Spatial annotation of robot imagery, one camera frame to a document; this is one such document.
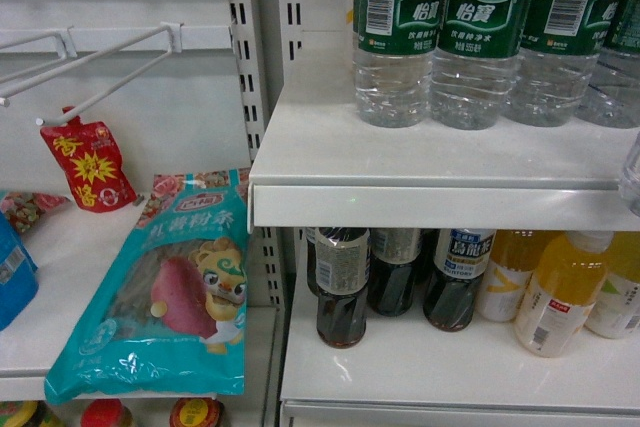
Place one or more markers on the clear water bottle green label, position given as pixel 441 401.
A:
pixel 628 186

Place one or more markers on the white shelf with water bottles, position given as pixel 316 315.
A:
pixel 319 164

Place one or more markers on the left shelf water bottle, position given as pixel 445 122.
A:
pixel 393 59

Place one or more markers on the shelf water bottle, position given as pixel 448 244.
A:
pixel 393 59
pixel 560 45
pixel 475 61

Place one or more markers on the perforated white shelf upright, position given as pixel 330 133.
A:
pixel 266 262

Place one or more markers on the middle shelf water bottle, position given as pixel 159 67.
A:
pixel 475 61

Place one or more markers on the right shelf water bottle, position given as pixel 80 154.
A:
pixel 560 45

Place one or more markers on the front dark tea bottle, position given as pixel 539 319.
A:
pixel 342 274

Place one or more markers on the dark tea bottle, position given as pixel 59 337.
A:
pixel 394 253
pixel 342 274

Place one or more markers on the rear dark tea bottle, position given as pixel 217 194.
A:
pixel 394 253

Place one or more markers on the oolong tea bottle white label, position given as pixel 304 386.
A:
pixel 460 260

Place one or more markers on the teal sweet potato noodle bag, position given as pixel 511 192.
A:
pixel 170 313

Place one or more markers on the rear yellow juice bottle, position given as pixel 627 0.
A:
pixel 514 256

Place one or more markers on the yellow juice bottle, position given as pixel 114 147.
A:
pixel 562 291
pixel 514 256

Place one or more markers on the red sauce pouch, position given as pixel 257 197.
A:
pixel 92 163

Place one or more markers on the front yellow juice bottle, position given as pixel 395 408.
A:
pixel 562 291

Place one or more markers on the blue snack bag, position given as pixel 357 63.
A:
pixel 18 274

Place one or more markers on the white wire display hook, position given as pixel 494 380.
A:
pixel 65 67

